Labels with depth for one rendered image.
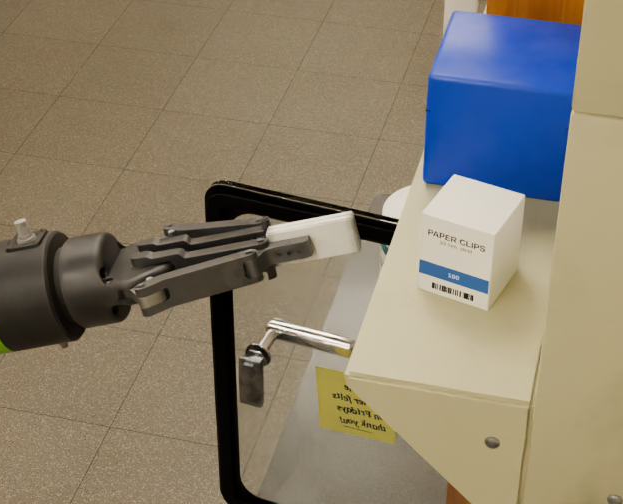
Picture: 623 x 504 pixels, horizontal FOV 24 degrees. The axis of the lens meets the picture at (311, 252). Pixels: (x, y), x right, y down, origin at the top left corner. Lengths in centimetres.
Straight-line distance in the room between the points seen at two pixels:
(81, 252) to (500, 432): 42
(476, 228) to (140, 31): 360
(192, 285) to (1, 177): 273
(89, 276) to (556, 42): 40
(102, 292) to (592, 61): 54
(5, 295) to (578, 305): 52
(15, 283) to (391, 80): 308
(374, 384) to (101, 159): 302
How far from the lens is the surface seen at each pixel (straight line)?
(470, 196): 93
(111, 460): 299
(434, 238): 92
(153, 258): 116
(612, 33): 73
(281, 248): 113
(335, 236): 114
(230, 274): 113
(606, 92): 74
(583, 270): 80
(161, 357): 321
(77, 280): 116
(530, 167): 102
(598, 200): 78
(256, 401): 138
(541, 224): 101
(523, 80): 100
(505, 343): 91
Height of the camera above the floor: 209
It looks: 37 degrees down
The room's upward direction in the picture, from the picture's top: straight up
